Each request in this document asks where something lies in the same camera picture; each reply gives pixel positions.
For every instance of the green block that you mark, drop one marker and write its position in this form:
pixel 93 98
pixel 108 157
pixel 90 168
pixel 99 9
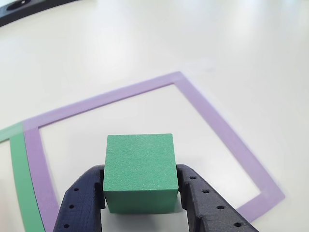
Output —
pixel 140 164

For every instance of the green tape square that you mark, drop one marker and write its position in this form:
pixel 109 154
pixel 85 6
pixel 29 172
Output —
pixel 21 174

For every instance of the purple tape square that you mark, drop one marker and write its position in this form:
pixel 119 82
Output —
pixel 212 113

